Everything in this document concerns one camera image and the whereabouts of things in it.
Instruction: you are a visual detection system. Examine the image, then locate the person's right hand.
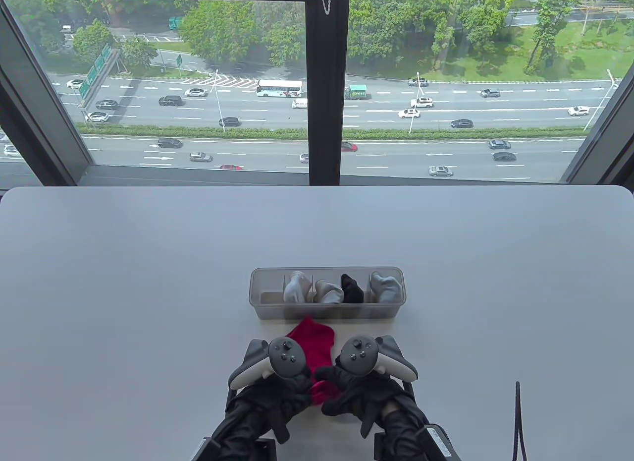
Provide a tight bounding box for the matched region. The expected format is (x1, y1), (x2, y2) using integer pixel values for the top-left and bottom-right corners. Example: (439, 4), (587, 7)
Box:
(316, 366), (427, 439)

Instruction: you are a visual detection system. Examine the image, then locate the person's left hand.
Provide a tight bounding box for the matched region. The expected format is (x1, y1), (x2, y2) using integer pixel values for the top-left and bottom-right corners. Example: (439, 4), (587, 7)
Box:
(225, 372), (316, 444)

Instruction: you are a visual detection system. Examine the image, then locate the black sock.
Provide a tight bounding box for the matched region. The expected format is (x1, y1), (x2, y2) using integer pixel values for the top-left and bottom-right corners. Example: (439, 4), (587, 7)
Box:
(341, 273), (365, 303)

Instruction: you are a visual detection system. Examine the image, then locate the grey sock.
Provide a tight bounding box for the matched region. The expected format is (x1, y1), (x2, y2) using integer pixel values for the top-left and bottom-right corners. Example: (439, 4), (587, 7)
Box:
(314, 279), (345, 305)

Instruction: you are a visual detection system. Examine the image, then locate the light blue sock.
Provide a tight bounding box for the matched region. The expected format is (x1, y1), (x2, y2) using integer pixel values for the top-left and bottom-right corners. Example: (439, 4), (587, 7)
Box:
(370, 271), (403, 303)

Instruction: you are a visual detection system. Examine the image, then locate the white sock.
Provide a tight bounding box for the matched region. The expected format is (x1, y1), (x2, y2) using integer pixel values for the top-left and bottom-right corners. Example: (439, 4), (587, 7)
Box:
(283, 271), (315, 304)

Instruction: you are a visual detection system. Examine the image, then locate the person's right forearm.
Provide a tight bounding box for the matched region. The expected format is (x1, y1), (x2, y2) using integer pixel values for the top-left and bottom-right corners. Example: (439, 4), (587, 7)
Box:
(379, 409), (436, 461)

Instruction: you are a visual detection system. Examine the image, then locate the black forearm sensor box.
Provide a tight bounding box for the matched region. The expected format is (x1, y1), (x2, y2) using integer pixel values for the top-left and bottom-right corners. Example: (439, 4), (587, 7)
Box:
(416, 424), (464, 461)
(193, 436), (221, 461)

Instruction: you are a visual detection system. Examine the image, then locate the person's left forearm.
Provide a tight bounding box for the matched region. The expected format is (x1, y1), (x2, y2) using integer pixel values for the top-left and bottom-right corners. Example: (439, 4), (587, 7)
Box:
(208, 411), (280, 461)

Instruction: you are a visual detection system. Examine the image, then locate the clear plastic divided organizer box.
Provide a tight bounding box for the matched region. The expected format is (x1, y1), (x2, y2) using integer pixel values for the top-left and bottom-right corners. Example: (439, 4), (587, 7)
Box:
(249, 267), (407, 320)

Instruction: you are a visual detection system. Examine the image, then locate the black cable loop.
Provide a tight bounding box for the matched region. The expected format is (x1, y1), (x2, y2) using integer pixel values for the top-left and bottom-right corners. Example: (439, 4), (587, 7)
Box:
(512, 381), (527, 461)

